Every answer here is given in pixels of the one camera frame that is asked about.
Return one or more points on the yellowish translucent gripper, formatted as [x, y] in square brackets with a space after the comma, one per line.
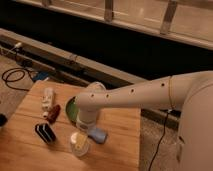
[78, 140]

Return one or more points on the white ceramic cup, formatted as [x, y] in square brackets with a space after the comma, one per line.
[80, 153]

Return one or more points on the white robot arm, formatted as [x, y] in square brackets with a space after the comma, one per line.
[190, 93]

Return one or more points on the black white striped eraser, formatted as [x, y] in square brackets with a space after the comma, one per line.
[45, 132]

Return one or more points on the blue sponge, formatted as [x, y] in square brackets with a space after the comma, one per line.
[98, 135]

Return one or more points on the green bowl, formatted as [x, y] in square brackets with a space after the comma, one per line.
[71, 110]

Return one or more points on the white tube bottle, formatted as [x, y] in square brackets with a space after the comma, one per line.
[48, 98]

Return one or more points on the blue object on floor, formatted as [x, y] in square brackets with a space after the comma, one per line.
[40, 76]

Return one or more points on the black object at left edge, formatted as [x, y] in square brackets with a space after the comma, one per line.
[3, 119]

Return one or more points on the grey metal floor rail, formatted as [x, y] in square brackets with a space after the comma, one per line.
[74, 65]

